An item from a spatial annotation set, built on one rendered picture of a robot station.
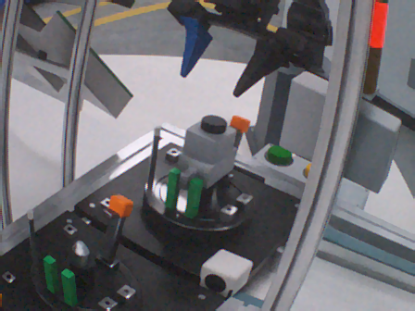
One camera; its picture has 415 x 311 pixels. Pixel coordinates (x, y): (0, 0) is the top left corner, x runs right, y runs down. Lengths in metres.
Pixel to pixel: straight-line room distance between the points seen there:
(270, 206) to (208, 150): 0.15
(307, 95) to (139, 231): 0.31
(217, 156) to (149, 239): 0.13
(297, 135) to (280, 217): 0.30
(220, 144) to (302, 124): 0.21
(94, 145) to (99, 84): 0.26
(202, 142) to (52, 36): 0.26
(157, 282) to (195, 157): 0.17
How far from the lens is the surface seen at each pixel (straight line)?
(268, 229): 0.83
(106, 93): 0.95
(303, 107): 0.57
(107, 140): 1.19
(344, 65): 0.51
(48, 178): 1.06
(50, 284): 0.63
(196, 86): 1.45
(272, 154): 1.00
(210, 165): 0.77
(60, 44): 0.83
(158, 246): 0.77
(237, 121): 0.85
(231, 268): 0.72
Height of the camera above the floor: 1.44
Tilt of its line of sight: 30 degrees down
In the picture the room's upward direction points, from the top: 11 degrees clockwise
